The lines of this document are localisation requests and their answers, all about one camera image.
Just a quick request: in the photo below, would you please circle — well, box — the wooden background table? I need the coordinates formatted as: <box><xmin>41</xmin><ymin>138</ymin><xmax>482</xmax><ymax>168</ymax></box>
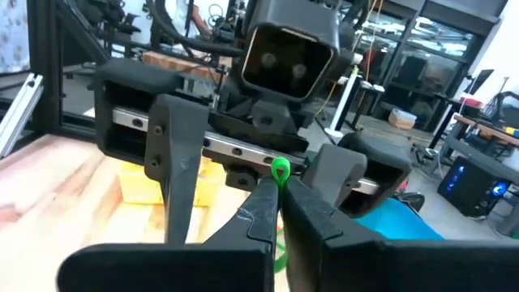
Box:
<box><xmin>140</xmin><ymin>50</ymin><xmax>233</xmax><ymax>84</ymax></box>

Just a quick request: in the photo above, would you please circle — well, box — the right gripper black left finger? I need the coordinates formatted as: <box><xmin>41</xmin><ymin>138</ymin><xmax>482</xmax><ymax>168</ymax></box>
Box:
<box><xmin>56</xmin><ymin>174</ymin><xmax>281</xmax><ymax>292</ymax></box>

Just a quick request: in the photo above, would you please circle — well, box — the green rubber band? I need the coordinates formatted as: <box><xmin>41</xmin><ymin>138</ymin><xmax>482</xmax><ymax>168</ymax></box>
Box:
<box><xmin>270</xmin><ymin>156</ymin><xmax>292</xmax><ymax>273</ymax></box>

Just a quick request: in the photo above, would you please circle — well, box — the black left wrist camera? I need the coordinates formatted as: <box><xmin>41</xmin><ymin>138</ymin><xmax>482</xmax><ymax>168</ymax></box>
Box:
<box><xmin>241</xmin><ymin>0</ymin><xmax>341</xmax><ymax>103</ymax></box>

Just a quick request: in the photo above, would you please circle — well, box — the white floor stand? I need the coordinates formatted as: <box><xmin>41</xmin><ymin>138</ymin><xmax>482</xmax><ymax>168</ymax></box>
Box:
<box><xmin>323</xmin><ymin>64</ymin><xmax>363</xmax><ymax>140</ymax></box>

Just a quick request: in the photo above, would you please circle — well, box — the black shelving unit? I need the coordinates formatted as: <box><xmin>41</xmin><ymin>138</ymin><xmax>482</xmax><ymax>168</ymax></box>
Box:
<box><xmin>350</xmin><ymin>0</ymin><xmax>502</xmax><ymax>137</ymax></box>

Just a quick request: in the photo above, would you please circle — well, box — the yellow perforated plastic basket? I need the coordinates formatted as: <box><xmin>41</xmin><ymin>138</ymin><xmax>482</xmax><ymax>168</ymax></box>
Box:
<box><xmin>117</xmin><ymin>157</ymin><xmax>227</xmax><ymax>208</ymax></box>

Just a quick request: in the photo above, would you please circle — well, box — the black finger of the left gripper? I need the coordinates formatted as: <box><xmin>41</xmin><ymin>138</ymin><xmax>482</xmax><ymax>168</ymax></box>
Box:
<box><xmin>302</xmin><ymin>144</ymin><xmax>368</xmax><ymax>208</ymax></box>
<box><xmin>144</xmin><ymin>93</ymin><xmax>210</xmax><ymax>245</ymax></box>

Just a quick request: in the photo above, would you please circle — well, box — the dark computer monitor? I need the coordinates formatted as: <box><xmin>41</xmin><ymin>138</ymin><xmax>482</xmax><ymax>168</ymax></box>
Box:
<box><xmin>461</xmin><ymin>68</ymin><xmax>495</xmax><ymax>97</ymax></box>

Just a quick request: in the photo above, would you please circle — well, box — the teal plastic basket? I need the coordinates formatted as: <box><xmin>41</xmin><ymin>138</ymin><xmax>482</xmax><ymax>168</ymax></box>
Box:
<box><xmin>351</xmin><ymin>197</ymin><xmax>445</xmax><ymax>242</ymax></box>

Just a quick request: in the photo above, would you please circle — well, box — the wooden workbench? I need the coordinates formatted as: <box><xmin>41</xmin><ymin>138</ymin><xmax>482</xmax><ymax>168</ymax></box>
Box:
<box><xmin>453</xmin><ymin>113</ymin><xmax>519</xmax><ymax>149</ymax></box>

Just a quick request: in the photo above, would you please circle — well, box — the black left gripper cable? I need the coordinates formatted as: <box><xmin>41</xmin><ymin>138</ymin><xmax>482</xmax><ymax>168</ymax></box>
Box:
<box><xmin>144</xmin><ymin>0</ymin><xmax>247</xmax><ymax>58</ymax></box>

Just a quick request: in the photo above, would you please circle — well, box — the floral patterned cloth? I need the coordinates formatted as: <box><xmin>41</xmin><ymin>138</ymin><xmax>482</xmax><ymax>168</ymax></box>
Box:
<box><xmin>0</xmin><ymin>0</ymin><xmax>30</xmax><ymax>75</ymax></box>

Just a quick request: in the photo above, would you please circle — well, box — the grey metal stand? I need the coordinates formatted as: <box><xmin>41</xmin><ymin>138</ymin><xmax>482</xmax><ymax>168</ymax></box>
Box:
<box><xmin>0</xmin><ymin>72</ymin><xmax>45</xmax><ymax>160</ymax></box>

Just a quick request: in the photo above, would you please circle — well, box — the black computer tower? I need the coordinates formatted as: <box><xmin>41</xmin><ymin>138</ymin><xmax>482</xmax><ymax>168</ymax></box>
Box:
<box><xmin>436</xmin><ymin>156</ymin><xmax>513</xmax><ymax>219</ymax></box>

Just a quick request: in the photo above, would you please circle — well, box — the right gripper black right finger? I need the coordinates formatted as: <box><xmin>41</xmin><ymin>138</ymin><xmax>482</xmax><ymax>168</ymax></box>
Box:
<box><xmin>280</xmin><ymin>174</ymin><xmax>519</xmax><ymax>292</ymax></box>

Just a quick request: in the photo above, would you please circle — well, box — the yellow hanging cable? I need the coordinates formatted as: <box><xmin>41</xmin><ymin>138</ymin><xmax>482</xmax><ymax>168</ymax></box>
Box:
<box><xmin>364</xmin><ymin>0</ymin><xmax>376</xmax><ymax>80</ymax></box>

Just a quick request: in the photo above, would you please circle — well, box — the white box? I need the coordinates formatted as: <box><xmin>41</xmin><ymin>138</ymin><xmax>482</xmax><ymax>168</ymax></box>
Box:
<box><xmin>388</xmin><ymin>108</ymin><xmax>418</xmax><ymax>131</ymax></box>

